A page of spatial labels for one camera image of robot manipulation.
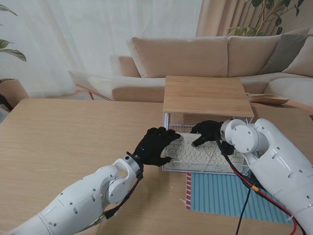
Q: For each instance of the broad-leaf green plant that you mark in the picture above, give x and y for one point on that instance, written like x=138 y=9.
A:
x=14 y=52

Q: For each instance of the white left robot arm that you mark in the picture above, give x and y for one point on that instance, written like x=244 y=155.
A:
x=85 y=195

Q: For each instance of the wooden-topped tabletop organizer frame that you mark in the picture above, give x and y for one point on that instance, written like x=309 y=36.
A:
x=205 y=98

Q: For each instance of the grey sofa cushion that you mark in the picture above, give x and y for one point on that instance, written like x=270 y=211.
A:
x=286 y=51

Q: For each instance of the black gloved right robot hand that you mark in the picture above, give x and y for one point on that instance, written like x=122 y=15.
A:
x=207 y=133

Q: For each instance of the white lounge chair wooden legs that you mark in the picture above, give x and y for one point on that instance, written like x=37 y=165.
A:
x=85 y=80

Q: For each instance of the beige pleated curtain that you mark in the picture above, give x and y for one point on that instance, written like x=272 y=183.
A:
x=215 y=19

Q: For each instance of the cream round-key keyboard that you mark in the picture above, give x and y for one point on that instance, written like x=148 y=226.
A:
x=193 y=151

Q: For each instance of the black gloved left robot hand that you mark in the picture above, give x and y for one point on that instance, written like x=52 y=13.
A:
x=152 y=147

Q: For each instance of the small white paper scrap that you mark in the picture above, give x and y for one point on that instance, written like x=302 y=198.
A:
x=184 y=201

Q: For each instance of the beige fabric sofa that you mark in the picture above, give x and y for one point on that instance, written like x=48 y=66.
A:
x=183 y=56

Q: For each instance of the light beige sofa cushion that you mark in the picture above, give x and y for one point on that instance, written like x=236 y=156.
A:
x=303 y=63

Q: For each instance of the shallow wooden tray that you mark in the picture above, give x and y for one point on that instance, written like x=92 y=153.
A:
x=269 y=99

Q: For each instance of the tall green leafy plant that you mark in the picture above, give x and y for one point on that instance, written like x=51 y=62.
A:
x=244 y=30

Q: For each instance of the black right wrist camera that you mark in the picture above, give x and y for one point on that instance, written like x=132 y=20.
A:
x=228 y=149

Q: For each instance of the blue striped red-bordered mouse pad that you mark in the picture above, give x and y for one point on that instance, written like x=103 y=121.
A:
x=215 y=195

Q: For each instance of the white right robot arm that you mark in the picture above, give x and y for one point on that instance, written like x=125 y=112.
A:
x=269 y=161

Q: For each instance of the sheer white curtain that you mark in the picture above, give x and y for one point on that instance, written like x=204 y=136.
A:
x=73 y=36

